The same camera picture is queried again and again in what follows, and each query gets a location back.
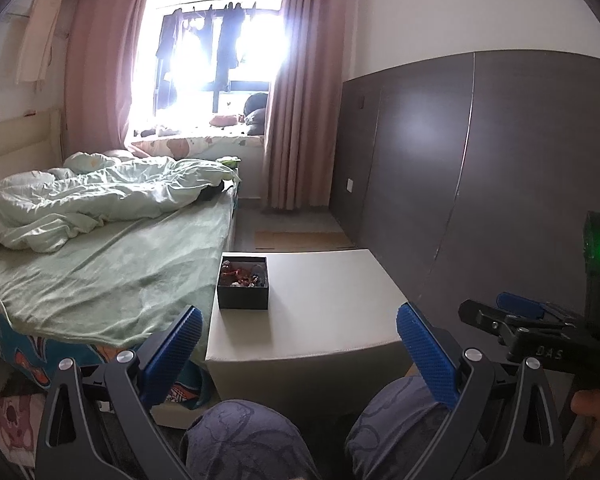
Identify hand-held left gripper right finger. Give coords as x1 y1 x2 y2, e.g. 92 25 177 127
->
396 302 566 480

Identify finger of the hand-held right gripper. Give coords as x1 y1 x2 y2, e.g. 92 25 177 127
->
497 291 581 329
458 300 526 346

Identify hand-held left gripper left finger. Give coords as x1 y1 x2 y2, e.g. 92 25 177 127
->
35 305 203 480

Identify black jewelry box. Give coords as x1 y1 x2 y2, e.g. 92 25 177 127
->
216 255 271 311

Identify bed with green sheet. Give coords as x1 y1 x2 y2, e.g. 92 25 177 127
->
0 107 241 428

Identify white side table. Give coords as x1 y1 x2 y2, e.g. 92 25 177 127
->
205 249 411 418

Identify person's left leg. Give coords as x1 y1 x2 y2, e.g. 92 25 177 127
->
180 400 323 480

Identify flat cardboard sheet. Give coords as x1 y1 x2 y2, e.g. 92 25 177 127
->
255 230 356 251

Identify cartoon printed bed sheet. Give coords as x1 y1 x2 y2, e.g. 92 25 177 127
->
0 292 211 406

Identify light green duvet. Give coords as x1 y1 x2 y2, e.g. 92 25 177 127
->
0 152 241 253

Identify pink printed cloth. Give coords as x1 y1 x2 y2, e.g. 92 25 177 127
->
0 392 38 466

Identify patterned window seat cushion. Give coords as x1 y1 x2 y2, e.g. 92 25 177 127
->
130 132 266 161

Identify dark plush cushion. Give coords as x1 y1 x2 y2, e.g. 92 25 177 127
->
242 92 270 136

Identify window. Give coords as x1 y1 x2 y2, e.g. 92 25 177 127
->
130 0 301 141

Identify cream padded headboard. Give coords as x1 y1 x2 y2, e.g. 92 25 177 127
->
0 107 63 196

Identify narrow pink curtain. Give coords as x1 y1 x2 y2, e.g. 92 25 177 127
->
62 0 156 163

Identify dark hanging garment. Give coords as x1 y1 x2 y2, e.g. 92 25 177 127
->
155 5 181 61
215 2 243 93

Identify cream hanging cloth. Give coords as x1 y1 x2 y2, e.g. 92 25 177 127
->
15 0 63 93

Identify brown bead bracelet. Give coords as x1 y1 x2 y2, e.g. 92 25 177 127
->
221 261 253 287

